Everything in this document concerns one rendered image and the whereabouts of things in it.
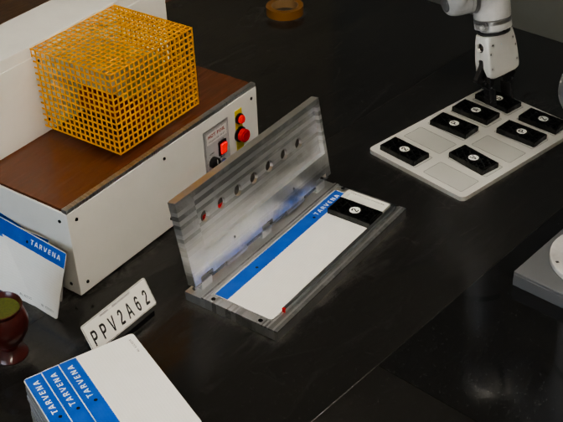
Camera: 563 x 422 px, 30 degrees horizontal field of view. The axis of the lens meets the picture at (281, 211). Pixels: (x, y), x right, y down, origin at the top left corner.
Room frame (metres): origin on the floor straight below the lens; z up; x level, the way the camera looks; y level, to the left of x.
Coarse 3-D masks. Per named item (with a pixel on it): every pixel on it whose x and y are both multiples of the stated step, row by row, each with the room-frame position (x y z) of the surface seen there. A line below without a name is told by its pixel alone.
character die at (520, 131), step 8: (504, 128) 2.00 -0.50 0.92; (512, 128) 1.99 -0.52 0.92; (520, 128) 1.99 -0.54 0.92; (528, 128) 1.99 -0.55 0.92; (512, 136) 1.97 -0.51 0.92; (520, 136) 1.97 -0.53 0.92; (528, 136) 1.96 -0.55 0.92; (536, 136) 1.96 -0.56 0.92; (544, 136) 1.96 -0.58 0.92; (528, 144) 1.94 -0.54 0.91; (536, 144) 1.94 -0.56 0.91
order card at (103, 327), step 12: (132, 288) 1.44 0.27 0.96; (144, 288) 1.46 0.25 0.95; (120, 300) 1.42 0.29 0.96; (132, 300) 1.43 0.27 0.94; (144, 300) 1.44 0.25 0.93; (108, 312) 1.39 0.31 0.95; (120, 312) 1.40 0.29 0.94; (132, 312) 1.42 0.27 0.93; (144, 312) 1.43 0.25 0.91; (84, 324) 1.35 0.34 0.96; (96, 324) 1.36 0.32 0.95; (108, 324) 1.38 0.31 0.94; (120, 324) 1.39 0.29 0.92; (96, 336) 1.35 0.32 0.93; (108, 336) 1.36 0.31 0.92
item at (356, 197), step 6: (348, 192) 1.76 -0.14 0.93; (354, 192) 1.75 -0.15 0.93; (348, 198) 1.73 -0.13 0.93; (354, 198) 1.73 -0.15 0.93; (360, 198) 1.73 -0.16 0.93; (366, 198) 1.73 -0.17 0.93; (372, 198) 1.73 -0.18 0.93; (366, 204) 1.71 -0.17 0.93; (372, 204) 1.71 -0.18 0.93; (378, 204) 1.71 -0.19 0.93; (384, 204) 1.71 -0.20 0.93; (384, 210) 1.69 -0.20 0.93
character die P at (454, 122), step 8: (432, 120) 2.05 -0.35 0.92; (440, 120) 2.05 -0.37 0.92; (448, 120) 2.04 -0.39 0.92; (456, 120) 2.04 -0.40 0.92; (440, 128) 2.02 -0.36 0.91; (448, 128) 2.01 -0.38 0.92; (456, 128) 2.01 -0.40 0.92; (464, 128) 2.01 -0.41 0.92; (472, 128) 2.00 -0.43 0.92; (464, 136) 1.98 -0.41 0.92
